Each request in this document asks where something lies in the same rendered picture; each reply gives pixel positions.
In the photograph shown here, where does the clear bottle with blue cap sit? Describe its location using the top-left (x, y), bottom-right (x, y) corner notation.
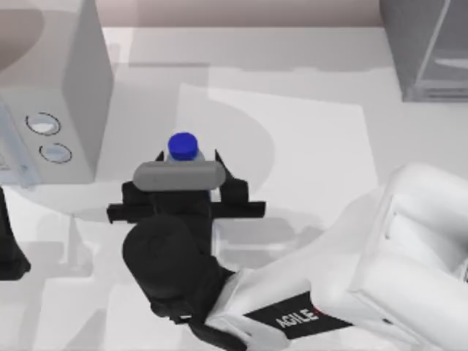
top-left (167, 132), bottom-right (208, 164)

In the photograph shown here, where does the pale grey rounded box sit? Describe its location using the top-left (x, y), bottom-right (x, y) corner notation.
top-left (132, 159), bottom-right (225, 192)

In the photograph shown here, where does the small microwave knob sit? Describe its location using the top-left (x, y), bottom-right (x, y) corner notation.
top-left (38, 142), bottom-right (73, 164)

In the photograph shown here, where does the large microwave knob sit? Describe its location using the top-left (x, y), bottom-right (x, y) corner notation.
top-left (25, 112), bottom-right (62, 137)

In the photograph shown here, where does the glass microwave door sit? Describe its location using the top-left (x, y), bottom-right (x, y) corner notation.
top-left (0, 103), bottom-right (40, 188)

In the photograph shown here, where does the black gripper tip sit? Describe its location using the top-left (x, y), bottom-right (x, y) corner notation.
top-left (0, 185), bottom-right (32, 282)

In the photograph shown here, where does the pale microwave oven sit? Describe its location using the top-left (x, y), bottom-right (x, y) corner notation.
top-left (0, 0), bottom-right (115, 188)

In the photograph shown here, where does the grey cabinet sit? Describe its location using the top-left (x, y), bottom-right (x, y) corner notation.
top-left (379, 0), bottom-right (468, 104)

